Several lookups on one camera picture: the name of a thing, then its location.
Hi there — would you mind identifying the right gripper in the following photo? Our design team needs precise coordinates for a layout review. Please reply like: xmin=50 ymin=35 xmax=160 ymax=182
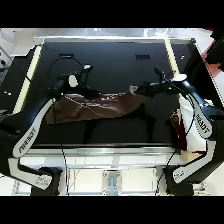
xmin=135 ymin=84 xmax=156 ymax=98

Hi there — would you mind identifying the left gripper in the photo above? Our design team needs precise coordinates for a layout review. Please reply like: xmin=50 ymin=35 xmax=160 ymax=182
xmin=76 ymin=84 xmax=100 ymax=99

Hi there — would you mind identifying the brown garment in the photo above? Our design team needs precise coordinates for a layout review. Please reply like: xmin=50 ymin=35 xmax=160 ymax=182
xmin=45 ymin=85 xmax=148 ymax=125

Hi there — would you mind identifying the dark red garment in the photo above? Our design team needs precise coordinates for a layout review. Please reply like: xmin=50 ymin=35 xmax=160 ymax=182
xmin=169 ymin=111 xmax=188 ymax=152

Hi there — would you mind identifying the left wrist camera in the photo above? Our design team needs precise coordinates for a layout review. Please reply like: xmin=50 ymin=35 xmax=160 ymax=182
xmin=79 ymin=63 xmax=94 ymax=88

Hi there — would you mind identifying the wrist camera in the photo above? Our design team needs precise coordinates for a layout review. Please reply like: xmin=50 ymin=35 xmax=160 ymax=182
xmin=79 ymin=63 xmax=94 ymax=88
xmin=153 ymin=64 xmax=167 ymax=86

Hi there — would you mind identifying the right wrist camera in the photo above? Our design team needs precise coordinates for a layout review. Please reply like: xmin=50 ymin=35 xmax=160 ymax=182
xmin=153 ymin=64 xmax=167 ymax=86

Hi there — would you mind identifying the black cable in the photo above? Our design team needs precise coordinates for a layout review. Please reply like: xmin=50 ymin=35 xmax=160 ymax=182
xmin=156 ymin=79 xmax=198 ymax=196
xmin=48 ymin=56 xmax=84 ymax=196

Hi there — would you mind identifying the silver frame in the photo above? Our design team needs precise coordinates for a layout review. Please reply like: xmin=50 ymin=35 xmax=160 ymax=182
xmin=13 ymin=145 xmax=209 ymax=196

